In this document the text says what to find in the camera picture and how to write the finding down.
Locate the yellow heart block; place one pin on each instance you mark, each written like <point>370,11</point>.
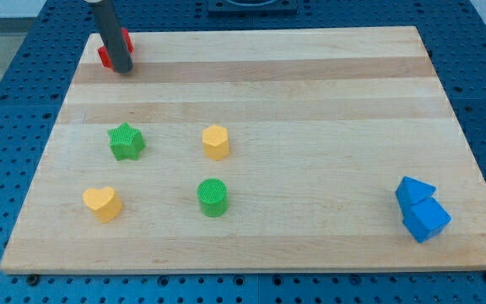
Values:
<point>104,203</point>

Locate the blue cube block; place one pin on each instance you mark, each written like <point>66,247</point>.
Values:
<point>425,219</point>

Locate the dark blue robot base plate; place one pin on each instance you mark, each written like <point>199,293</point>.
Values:
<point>251,6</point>

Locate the green cylinder block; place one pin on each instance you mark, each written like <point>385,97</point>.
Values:
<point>212,195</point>

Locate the yellow pentagon block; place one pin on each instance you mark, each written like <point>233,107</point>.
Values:
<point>215,142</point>

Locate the green star block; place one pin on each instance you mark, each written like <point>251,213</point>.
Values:
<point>126,142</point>

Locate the red block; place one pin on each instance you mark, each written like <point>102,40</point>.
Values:
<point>103,54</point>

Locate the wooden board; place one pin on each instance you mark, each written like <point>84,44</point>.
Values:
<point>323,125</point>

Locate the blue triangle block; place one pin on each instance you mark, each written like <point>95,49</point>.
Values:
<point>411,191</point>

